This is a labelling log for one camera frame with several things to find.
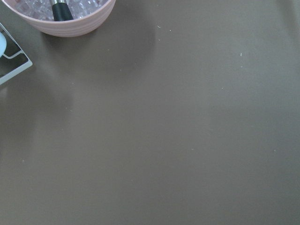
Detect pink bowl with ice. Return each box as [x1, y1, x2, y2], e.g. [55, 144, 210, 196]
[3, 0, 116, 38]

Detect white wire cup rack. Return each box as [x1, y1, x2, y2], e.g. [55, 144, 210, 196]
[0, 23, 33, 85]

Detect white plastic cup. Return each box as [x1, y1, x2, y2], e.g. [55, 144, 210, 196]
[0, 33, 7, 57]

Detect metal tool black handle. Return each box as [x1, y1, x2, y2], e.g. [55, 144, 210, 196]
[49, 0, 74, 22]

